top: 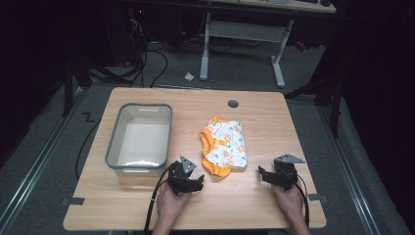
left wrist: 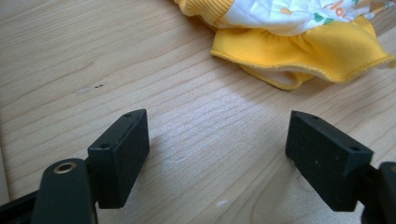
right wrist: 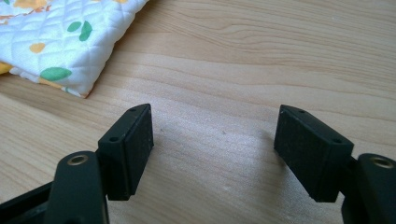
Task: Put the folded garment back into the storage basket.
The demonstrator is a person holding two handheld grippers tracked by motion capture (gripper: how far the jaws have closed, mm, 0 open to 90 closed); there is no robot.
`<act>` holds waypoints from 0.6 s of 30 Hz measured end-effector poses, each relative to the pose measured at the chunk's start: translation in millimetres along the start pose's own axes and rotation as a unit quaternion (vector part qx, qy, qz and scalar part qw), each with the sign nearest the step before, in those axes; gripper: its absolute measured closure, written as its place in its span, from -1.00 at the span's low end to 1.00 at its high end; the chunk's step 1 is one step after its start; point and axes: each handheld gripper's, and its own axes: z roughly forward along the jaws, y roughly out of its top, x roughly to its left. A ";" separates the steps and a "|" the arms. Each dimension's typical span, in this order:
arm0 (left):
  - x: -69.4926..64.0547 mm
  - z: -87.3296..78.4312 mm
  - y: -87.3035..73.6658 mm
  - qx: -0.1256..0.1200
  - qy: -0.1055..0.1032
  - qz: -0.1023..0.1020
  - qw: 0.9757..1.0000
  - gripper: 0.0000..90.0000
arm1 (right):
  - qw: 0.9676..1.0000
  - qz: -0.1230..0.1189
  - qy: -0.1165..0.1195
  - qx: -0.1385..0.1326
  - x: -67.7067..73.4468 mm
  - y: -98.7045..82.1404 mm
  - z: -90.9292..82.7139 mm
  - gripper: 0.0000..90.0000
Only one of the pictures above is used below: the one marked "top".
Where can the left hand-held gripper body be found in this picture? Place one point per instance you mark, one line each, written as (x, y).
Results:
(180, 176)

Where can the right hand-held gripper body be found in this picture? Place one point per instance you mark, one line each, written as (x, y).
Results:
(286, 171)

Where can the person's right hand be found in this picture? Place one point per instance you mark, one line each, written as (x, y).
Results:
(288, 202)

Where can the person's left hand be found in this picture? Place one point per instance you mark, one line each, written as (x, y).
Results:
(169, 204)

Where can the black tape strip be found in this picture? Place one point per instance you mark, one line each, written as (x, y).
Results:
(318, 197)
(74, 201)

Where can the folded orange white patterned garment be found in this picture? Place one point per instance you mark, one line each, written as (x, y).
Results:
(225, 147)

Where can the white bin with grey rim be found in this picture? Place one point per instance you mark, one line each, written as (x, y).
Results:
(140, 140)

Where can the black metal stand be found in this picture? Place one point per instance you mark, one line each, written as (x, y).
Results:
(69, 84)
(336, 98)

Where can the crumpled white paper scrap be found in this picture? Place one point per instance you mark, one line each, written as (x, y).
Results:
(189, 76)

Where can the small red object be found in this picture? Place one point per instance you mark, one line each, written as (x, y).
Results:
(300, 46)

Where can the white-legged wooden desk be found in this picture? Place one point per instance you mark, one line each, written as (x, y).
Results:
(244, 31)

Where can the dark computer tower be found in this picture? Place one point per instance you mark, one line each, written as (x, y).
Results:
(125, 32)

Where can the metal floor rail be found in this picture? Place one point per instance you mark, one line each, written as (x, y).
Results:
(36, 163)
(352, 176)

